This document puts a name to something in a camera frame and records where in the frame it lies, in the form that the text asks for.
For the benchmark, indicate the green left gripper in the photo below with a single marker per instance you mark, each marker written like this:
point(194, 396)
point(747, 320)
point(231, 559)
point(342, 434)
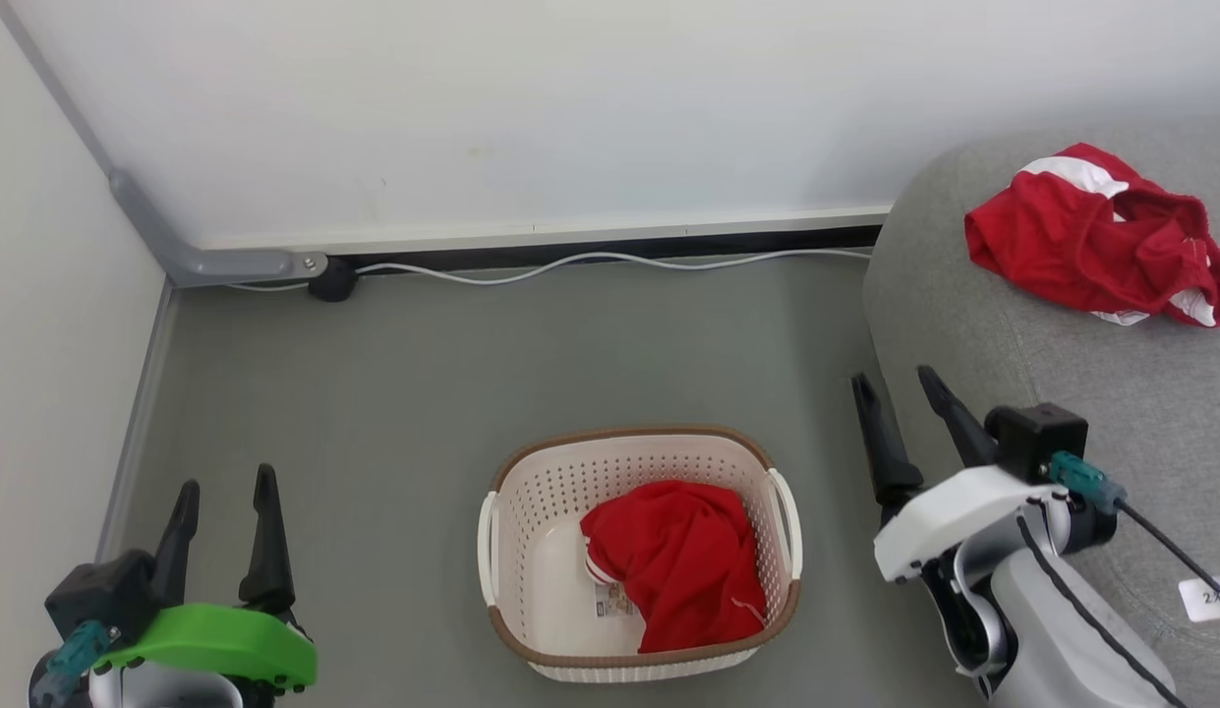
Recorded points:
point(216, 639)

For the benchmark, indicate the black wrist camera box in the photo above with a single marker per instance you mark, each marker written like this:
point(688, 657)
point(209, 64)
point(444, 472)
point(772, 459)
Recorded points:
point(1037, 438)
point(103, 595)

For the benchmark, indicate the red garment with white panels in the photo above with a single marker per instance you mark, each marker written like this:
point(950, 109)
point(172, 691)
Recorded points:
point(1072, 236)

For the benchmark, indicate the grey wall skirting strip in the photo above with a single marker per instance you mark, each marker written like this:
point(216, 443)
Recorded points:
point(143, 393)

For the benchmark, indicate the cream perforated laundry basket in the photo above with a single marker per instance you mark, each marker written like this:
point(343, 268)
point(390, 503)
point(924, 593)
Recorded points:
point(551, 590)

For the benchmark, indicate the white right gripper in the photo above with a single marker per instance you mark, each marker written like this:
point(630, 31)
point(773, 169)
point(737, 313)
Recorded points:
point(954, 516)

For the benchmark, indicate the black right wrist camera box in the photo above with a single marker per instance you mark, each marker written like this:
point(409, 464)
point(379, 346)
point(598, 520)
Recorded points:
point(1037, 438)

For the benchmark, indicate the teal camera connector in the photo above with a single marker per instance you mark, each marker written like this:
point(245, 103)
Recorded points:
point(79, 649)
point(1081, 477)

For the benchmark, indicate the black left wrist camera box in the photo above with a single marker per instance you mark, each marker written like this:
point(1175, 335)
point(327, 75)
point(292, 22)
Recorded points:
point(103, 595)

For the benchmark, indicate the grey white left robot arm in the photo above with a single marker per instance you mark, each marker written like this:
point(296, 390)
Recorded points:
point(167, 688)

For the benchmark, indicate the grey fabric sofa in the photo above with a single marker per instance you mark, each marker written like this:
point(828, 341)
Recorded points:
point(963, 324)

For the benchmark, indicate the teal left camera connector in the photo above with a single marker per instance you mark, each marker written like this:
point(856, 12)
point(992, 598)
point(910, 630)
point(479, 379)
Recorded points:
point(79, 649)

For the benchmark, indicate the plain red garment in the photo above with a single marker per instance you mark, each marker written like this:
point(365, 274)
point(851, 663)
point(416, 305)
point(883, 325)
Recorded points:
point(688, 560)

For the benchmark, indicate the teal right camera connector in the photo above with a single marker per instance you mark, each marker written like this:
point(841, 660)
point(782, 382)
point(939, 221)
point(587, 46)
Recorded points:
point(1081, 477)

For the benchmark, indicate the silver wall skirting strip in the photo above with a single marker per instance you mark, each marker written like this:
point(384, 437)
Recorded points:
point(570, 234)

